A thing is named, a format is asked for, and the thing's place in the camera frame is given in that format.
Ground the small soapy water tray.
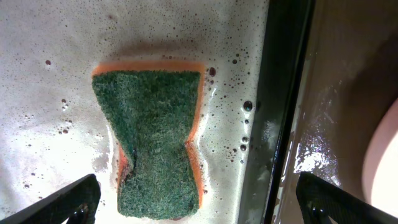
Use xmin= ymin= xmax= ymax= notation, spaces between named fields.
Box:
xmin=1 ymin=0 xmax=311 ymax=223

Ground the pink white plate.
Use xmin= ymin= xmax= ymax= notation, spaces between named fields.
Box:
xmin=362 ymin=101 xmax=397 ymax=217

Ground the large brown serving tray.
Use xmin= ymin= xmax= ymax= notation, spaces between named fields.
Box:
xmin=272 ymin=0 xmax=397 ymax=223

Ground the green orange sponge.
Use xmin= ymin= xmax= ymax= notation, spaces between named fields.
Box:
xmin=92 ymin=60 xmax=205 ymax=220

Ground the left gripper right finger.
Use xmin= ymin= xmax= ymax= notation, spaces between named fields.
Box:
xmin=296 ymin=172 xmax=397 ymax=224

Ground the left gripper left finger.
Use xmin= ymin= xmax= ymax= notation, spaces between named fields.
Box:
xmin=1 ymin=174 xmax=101 ymax=224

